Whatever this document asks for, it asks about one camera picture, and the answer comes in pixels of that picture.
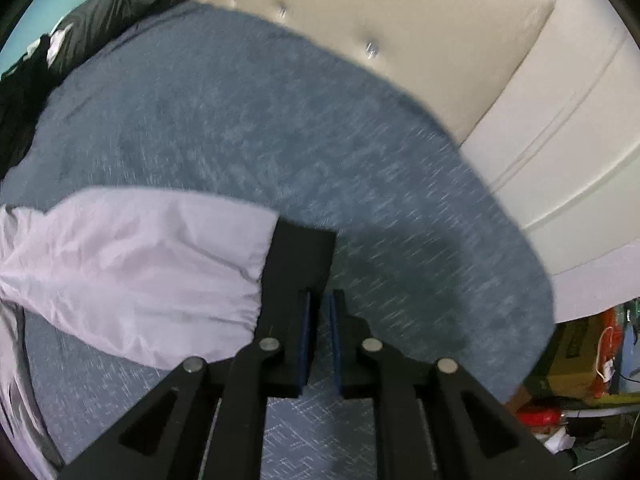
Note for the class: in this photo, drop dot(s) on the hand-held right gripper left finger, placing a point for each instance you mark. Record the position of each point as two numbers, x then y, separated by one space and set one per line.
306 345

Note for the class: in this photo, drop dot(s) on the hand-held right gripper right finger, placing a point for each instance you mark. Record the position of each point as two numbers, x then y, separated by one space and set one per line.
335 345

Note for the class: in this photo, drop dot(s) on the lilac grey zip jacket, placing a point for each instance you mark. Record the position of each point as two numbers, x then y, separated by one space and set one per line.
125 270

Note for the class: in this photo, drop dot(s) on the red plastic item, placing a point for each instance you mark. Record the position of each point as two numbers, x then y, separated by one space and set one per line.
537 416

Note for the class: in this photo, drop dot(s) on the blue patterned bed sheet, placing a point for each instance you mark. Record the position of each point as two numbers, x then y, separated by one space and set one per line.
250 125

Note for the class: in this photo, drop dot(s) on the cardboard box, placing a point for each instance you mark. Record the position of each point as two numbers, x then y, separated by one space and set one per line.
570 360

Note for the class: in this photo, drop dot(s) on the orange bag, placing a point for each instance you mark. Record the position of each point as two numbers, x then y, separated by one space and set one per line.
611 325

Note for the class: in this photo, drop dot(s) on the black garment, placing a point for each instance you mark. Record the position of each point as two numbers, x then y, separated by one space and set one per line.
20 100

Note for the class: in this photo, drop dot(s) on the white cloth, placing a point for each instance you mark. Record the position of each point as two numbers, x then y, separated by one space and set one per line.
57 47

